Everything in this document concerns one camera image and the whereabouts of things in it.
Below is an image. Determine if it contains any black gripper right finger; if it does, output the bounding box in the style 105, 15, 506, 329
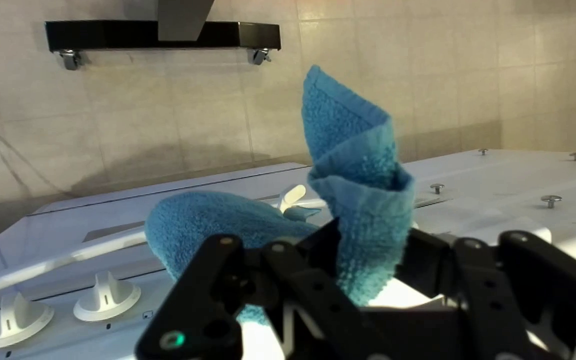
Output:
367, 230, 576, 360

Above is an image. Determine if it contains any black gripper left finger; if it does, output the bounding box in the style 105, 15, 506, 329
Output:
133, 221, 394, 360

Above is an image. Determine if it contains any blue terry towel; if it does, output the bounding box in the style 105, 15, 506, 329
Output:
143, 65, 413, 305

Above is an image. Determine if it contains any white stove knob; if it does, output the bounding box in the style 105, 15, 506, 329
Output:
74, 271, 141, 321
0, 294, 53, 349

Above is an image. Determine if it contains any white gas stove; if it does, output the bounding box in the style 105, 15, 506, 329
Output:
0, 149, 576, 360

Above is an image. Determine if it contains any black wheeled cart base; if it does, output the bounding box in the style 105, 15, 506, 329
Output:
43, 0, 281, 70

